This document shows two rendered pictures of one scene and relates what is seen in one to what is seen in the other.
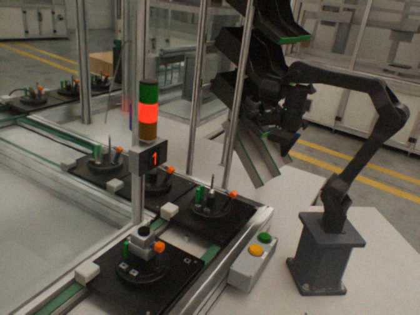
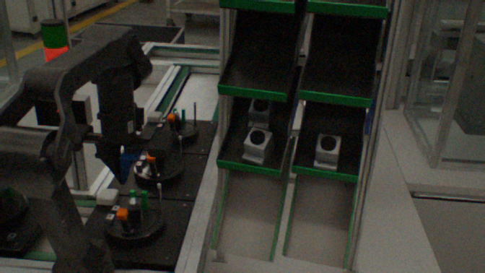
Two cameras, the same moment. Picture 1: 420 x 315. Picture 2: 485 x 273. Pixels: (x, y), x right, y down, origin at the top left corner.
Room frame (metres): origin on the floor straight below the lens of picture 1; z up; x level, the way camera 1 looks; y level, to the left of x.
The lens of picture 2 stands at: (0.81, -0.97, 1.70)
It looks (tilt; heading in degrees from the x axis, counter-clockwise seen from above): 27 degrees down; 66
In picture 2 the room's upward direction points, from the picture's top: 2 degrees clockwise
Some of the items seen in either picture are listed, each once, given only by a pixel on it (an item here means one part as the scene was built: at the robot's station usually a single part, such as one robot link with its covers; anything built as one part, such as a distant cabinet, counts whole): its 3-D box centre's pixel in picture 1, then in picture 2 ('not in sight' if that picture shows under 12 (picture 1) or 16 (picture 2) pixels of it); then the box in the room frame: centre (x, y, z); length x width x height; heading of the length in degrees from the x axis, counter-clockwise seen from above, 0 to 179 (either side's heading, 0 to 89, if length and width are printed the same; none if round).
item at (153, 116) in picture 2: not in sight; (176, 122); (1.19, 0.41, 1.01); 0.24 x 0.24 x 0.13; 62
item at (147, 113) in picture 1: (148, 110); (57, 56); (0.85, 0.17, 1.33); 0.05 x 0.05 x 0.05
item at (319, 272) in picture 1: (322, 252); not in sight; (0.81, -0.38, 0.96); 0.15 x 0.15 x 0.20; 10
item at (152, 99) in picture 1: (149, 92); (54, 35); (0.85, 0.17, 1.38); 0.05 x 0.05 x 0.05
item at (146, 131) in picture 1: (147, 128); not in sight; (0.85, 0.17, 1.28); 0.05 x 0.05 x 0.05
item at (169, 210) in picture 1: (210, 199); (133, 211); (0.96, -0.03, 1.01); 0.24 x 0.24 x 0.13; 62
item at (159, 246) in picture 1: (157, 254); not in sight; (0.64, 0.10, 1.04); 0.04 x 0.02 x 0.08; 62
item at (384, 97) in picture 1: (344, 89); (77, 84); (0.85, -0.32, 1.45); 0.29 x 0.08 x 0.11; 58
